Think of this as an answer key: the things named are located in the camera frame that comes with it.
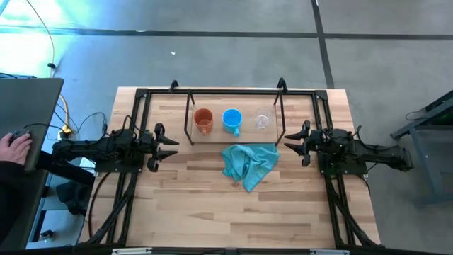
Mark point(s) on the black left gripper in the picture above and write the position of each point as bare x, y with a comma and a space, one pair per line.
148, 145

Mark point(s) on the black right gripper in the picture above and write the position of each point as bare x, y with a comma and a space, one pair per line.
313, 143

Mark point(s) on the clear glass cup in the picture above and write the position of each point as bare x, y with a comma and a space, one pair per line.
263, 122

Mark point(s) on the orange mug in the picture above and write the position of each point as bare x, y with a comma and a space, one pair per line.
203, 118

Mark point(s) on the blue mug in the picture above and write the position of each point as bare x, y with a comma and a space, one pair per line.
231, 120

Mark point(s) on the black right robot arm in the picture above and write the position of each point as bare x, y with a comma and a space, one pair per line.
382, 156

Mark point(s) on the person's forearm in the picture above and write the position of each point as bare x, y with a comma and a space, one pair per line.
8, 198

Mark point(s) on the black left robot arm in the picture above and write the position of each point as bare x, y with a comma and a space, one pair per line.
88, 150

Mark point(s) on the teal cloth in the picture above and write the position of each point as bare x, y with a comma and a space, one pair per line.
247, 163

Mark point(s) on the black table clamp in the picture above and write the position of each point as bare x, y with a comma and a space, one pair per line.
173, 85
282, 84

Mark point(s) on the yellow power plug block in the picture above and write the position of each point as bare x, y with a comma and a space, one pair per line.
65, 131

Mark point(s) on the black bag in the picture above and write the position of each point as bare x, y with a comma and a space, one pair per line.
72, 198

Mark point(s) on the grey metal side table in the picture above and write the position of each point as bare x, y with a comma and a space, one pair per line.
427, 171

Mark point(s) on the dark grey desk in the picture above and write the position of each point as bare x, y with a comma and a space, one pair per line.
32, 106

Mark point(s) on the black computer mouse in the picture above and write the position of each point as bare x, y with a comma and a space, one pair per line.
21, 131

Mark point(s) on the black caster wheel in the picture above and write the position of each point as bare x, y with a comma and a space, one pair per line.
46, 234

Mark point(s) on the person's hand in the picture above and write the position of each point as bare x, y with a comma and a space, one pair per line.
16, 148

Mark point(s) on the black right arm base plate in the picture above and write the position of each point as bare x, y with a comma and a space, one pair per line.
339, 170

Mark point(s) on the black aluminium table frame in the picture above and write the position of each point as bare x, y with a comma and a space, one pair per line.
163, 91

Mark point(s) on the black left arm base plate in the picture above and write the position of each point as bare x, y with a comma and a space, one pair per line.
106, 168

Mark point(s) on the white frame bracket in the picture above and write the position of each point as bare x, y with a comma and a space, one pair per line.
329, 252
131, 251

